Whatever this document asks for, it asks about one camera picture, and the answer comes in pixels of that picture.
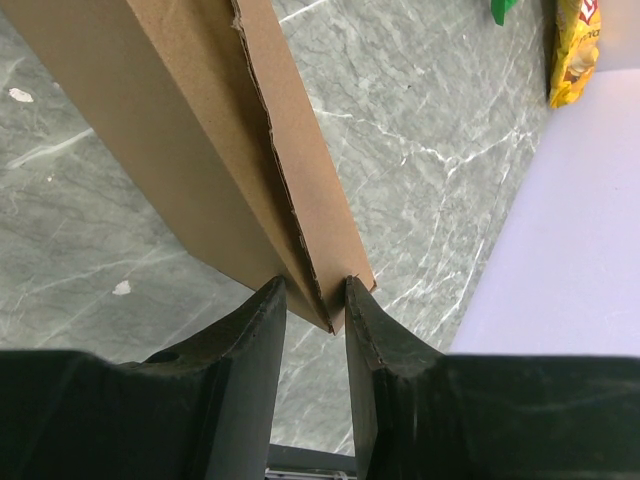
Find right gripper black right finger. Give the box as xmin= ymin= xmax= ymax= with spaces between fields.
xmin=345 ymin=276 xmax=639 ymax=479

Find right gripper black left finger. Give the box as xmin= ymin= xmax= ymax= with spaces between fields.
xmin=1 ymin=277 xmax=287 ymax=479

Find brown cardboard box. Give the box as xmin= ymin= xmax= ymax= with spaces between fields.
xmin=1 ymin=1 xmax=376 ymax=333

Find green Chuba chips bag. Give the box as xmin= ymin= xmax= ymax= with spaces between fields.
xmin=490 ymin=0 xmax=518 ymax=26

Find yellow Lays chips bag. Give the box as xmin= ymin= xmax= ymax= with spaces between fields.
xmin=549 ymin=0 xmax=601 ymax=109

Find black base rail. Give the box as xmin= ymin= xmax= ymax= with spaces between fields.
xmin=264 ymin=444 xmax=357 ymax=480

